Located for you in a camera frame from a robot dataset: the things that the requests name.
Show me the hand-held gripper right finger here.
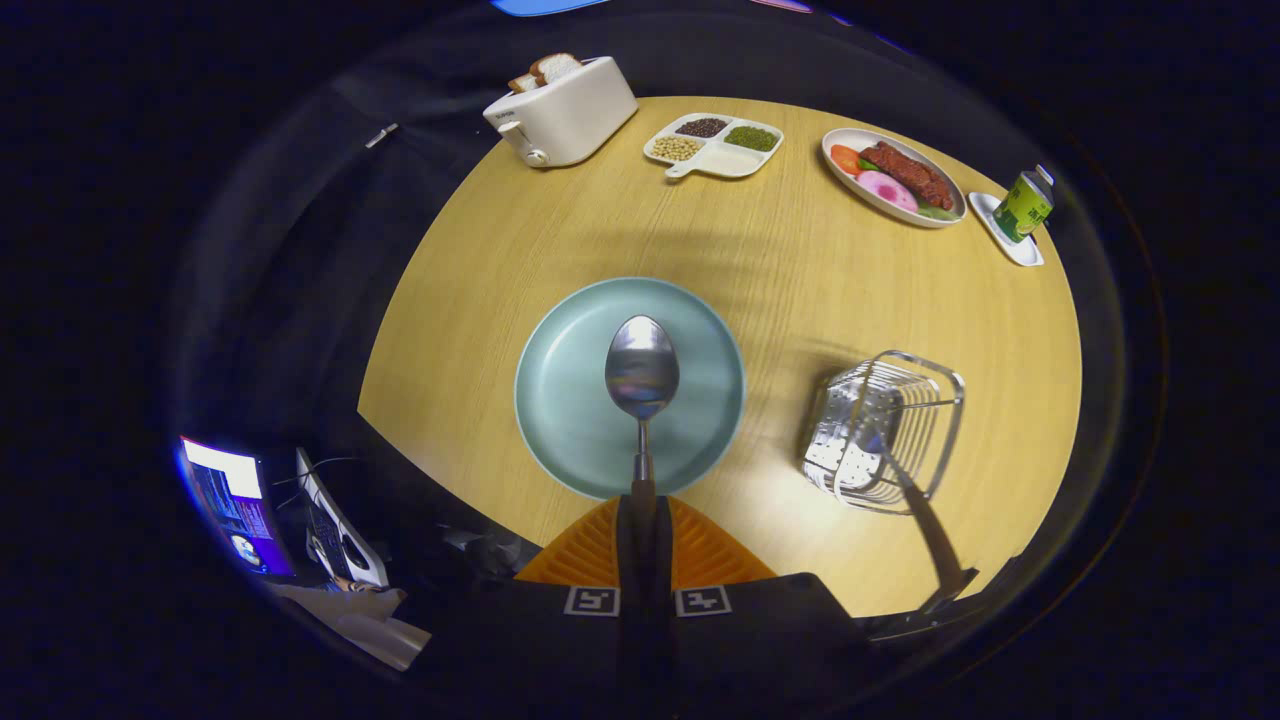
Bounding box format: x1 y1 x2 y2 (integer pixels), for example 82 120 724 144
646 495 873 720

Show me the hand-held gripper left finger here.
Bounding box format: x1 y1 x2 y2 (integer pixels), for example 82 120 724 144
420 495 647 720

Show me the silver spoon brown handle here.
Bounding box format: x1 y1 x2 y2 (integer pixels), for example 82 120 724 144
605 315 681 523

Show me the silver fork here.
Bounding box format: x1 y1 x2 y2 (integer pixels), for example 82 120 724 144
860 425 981 613

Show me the light green round plate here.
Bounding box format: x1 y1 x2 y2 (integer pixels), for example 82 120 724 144
514 277 747 501

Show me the white paper sheet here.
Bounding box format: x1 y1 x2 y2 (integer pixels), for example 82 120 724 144
270 585 433 671

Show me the white keyboard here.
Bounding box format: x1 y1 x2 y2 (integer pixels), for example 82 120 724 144
295 447 391 591

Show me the lit computer screen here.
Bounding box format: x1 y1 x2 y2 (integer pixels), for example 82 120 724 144
178 436 296 579

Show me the white divided dish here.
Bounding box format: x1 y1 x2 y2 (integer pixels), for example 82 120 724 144
643 112 785 181

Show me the white oval food plate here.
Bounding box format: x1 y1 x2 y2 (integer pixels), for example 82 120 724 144
821 127 968 229

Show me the pink radish slice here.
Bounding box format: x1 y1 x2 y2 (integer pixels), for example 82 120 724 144
856 170 919 213

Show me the white toaster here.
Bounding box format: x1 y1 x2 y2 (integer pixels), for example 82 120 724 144
483 55 639 169

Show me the brown meat piece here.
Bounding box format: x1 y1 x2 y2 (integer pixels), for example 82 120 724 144
860 140 954 211

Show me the small white saucer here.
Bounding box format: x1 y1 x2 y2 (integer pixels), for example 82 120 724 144
968 192 1045 268

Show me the green label drink bottle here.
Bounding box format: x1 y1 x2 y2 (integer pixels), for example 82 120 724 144
992 165 1056 245

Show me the metal wire basket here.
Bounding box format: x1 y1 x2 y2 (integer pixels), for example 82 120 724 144
802 350 967 516

